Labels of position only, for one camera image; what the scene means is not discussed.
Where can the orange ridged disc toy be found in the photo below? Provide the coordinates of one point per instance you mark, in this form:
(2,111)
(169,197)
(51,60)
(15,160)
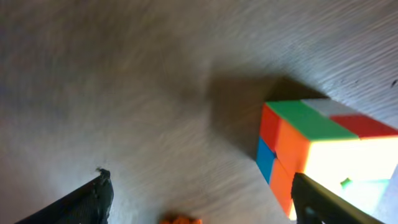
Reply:
(180,220)

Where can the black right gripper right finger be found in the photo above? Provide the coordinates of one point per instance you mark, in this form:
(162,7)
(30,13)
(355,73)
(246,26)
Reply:
(314,204)

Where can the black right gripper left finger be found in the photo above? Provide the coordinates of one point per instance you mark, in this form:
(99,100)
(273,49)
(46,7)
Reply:
(89,204)

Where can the colourful puzzle cube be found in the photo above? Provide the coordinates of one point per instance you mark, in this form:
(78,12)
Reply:
(349,153)

